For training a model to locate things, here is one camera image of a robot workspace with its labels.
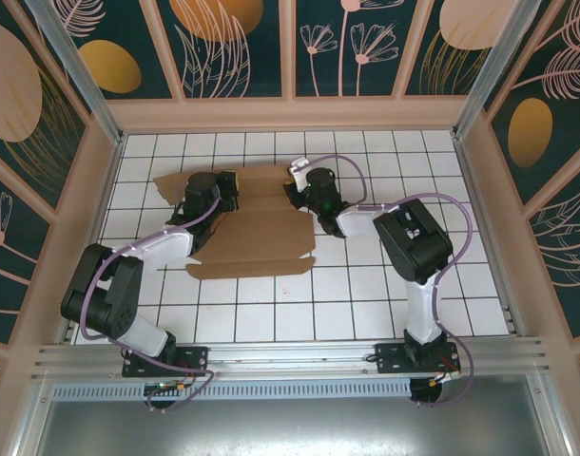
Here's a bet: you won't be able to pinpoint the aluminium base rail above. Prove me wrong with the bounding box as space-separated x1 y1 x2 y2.
32 335 552 381

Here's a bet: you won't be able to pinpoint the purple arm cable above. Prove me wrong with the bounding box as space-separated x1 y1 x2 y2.
297 155 476 409
79 187 221 415

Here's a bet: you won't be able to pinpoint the dark wall panel pink leaves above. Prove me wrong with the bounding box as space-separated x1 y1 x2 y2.
525 173 580 341
155 0 291 100

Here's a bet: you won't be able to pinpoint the dark wall panel pink flowers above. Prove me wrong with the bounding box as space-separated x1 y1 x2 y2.
294 0 415 99
0 144 59 346

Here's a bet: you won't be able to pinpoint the slotted grey cable duct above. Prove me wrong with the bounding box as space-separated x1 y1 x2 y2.
51 378 413 403

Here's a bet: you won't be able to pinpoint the grey metal sheet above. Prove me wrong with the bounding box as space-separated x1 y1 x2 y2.
32 396 562 456

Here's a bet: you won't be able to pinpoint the aluminium corner post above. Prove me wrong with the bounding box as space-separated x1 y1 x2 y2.
451 0 541 139
26 0 125 146

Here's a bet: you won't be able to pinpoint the brown cardboard box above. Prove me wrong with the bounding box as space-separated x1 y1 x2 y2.
152 165 318 281

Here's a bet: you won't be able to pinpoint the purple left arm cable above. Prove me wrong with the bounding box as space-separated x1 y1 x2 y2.
79 187 221 415

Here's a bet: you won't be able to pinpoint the dark wall panel gold lines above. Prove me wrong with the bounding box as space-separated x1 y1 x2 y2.
0 0 90 222
402 0 512 97

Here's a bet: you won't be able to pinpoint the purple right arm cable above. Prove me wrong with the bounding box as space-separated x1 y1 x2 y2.
297 155 476 409

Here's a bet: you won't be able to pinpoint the dark wall panel orange oval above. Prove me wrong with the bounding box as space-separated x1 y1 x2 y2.
482 0 580 206
56 0 185 102

